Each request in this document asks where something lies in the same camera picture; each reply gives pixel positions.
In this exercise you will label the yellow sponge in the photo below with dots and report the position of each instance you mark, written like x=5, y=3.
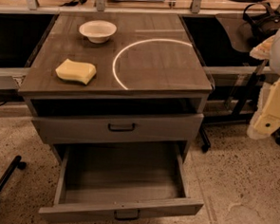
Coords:
x=76, y=71

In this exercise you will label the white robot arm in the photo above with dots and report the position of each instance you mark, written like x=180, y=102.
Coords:
x=269, y=49

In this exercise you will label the black VR headset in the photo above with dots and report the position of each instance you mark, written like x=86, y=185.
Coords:
x=263, y=25

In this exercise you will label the white bowl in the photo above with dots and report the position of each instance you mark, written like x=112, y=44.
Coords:
x=98, y=31

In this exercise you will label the wooden drawer cabinet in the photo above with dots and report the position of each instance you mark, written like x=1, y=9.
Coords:
x=148, y=67

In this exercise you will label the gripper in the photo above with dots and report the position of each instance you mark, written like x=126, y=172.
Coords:
x=266, y=120

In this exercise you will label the wooden drawer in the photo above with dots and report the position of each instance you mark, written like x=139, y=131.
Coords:
x=92, y=129
x=98, y=179

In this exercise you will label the black lower drawer handle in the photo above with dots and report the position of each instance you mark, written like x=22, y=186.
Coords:
x=124, y=215

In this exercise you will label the black upper drawer handle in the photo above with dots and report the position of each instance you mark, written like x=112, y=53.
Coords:
x=113, y=127

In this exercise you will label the dark rolling side table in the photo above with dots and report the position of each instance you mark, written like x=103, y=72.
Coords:
x=242, y=102

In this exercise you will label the black drawer handle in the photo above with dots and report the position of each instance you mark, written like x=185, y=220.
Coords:
x=113, y=127
x=124, y=215

